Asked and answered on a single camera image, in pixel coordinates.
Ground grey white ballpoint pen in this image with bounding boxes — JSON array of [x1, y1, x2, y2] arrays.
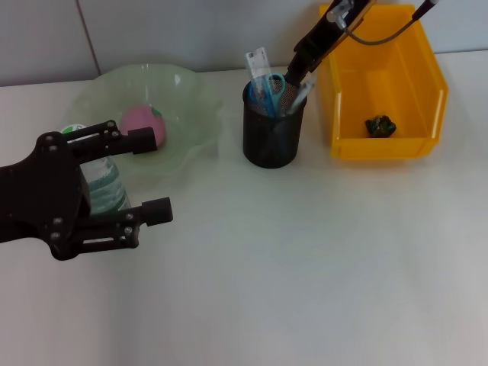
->
[[282, 74, 318, 116]]

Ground pink toy peach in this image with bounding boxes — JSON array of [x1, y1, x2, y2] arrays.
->
[[119, 105, 168, 152]]

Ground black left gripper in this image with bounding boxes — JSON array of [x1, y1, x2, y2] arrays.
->
[[0, 120, 174, 262]]

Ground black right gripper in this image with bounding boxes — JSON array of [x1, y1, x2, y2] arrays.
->
[[284, 0, 377, 88]]

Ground green plastic wad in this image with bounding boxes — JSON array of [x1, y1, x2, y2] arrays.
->
[[364, 113, 397, 138]]

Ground blue capped scissors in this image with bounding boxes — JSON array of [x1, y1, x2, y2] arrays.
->
[[248, 72, 294, 156]]

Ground yellow plastic bin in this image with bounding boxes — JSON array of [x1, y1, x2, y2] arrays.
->
[[318, 3, 450, 160]]

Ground clear green-label plastic bottle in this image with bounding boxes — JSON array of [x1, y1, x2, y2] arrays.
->
[[60, 122, 133, 220]]

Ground black mesh pen holder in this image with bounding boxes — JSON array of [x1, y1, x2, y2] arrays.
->
[[242, 74, 308, 169]]

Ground green glass fruit plate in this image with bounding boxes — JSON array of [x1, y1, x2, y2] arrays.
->
[[66, 63, 226, 188]]

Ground clear plastic ruler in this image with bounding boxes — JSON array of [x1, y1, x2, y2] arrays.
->
[[244, 46, 284, 117]]

